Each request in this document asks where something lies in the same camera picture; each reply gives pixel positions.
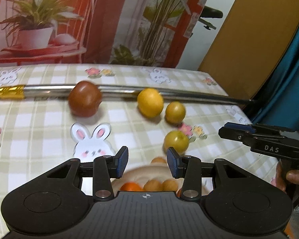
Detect brown longan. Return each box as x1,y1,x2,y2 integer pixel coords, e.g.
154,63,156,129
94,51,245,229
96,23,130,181
151,157,166,164
143,179,163,192
162,179,178,192

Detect green plum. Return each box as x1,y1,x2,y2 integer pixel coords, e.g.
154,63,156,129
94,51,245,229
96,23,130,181
163,131,190,155
165,101,186,125

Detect dark red apple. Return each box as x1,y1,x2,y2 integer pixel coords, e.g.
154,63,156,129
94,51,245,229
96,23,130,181
68,81,102,118

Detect person right hand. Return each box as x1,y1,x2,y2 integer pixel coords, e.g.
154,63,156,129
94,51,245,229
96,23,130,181
275,159,299,201

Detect beige plate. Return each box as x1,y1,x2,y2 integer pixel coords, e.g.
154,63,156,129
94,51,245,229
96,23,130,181
111,162,184,195

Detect teal curtain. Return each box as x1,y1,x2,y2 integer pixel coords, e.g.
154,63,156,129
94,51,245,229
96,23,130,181
251,2,299,135

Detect yellow lemon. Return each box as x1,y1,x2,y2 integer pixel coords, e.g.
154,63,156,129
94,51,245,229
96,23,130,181
137,88,164,119

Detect checkered bunny tablecloth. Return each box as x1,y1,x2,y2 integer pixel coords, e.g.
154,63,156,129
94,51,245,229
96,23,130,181
0,64,277,238

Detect wooden door panel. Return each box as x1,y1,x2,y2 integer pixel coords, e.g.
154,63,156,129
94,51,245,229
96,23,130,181
199,0,299,99

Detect long metal back scratcher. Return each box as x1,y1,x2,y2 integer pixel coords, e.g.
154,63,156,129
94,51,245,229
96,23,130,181
0,84,254,105

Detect printed room backdrop poster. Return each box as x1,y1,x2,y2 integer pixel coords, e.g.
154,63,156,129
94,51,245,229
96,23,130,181
0,0,207,68

